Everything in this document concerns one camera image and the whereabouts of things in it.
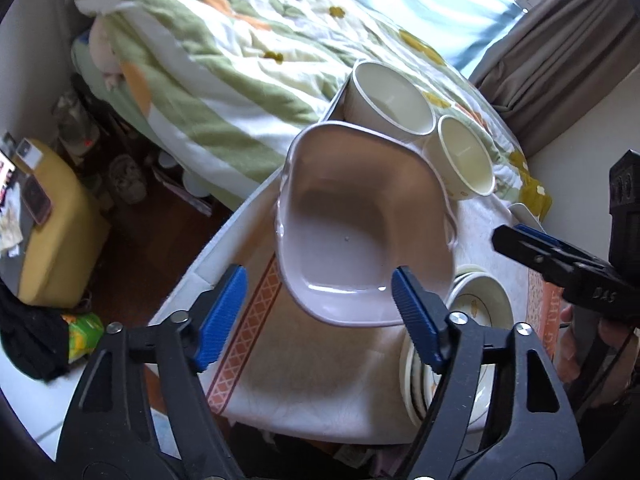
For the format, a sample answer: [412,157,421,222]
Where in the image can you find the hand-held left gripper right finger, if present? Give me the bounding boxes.
[391,266,586,480]

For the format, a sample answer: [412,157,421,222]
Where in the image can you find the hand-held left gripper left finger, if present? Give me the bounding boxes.
[62,264,249,480]

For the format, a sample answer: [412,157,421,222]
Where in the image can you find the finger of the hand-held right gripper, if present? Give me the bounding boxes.
[492,225,577,287]
[514,223,610,263]

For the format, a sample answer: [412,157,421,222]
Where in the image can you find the small rabbit print plate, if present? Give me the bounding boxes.
[444,266,514,411]

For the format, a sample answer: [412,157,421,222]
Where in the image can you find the yellow duck print bowl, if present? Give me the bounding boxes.
[410,340,483,425]

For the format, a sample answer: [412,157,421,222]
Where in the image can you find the cream bowl with small print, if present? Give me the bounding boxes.
[424,115,497,198]

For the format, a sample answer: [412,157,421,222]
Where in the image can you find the square pinkish bowl with handles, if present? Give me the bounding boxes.
[274,122,458,328]

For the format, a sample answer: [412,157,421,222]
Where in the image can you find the plain white bowl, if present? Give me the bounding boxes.
[345,60,437,137]

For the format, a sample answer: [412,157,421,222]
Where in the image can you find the person's right hand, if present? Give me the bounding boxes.
[557,306,638,401]

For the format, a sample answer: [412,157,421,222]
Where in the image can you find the pink floral cloth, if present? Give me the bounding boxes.
[525,260,568,361]

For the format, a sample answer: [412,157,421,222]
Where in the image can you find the white rimmed table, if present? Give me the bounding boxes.
[147,77,546,451]

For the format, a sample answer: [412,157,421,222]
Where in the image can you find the white quilted cloth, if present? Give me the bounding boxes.
[197,180,531,446]

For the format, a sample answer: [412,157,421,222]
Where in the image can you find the green yellow packet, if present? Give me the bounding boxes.
[60,311,104,363]

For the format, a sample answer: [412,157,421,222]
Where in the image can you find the grey sneakers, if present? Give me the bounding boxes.
[107,154,148,206]

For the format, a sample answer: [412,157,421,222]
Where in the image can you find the yellow stool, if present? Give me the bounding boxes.
[17,137,112,308]

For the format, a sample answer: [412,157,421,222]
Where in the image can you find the brown curtain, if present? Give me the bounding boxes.
[470,0,631,156]

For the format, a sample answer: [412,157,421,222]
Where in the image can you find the black cloth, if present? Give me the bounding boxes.
[0,285,68,382]

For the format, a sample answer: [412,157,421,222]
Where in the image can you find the pink-cased phone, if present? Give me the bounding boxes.
[22,176,53,225]

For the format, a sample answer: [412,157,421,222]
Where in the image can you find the clear plastic bottle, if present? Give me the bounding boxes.
[52,92,101,161]

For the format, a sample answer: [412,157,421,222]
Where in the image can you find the light blue cloth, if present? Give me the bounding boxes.
[320,0,526,78]

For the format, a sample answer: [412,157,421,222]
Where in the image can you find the small white box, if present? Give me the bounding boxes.
[15,140,42,171]

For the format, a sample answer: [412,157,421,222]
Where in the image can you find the lit smartphone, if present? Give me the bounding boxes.
[0,132,18,211]

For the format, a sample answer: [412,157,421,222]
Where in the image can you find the floral striped blanket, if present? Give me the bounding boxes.
[70,0,553,216]

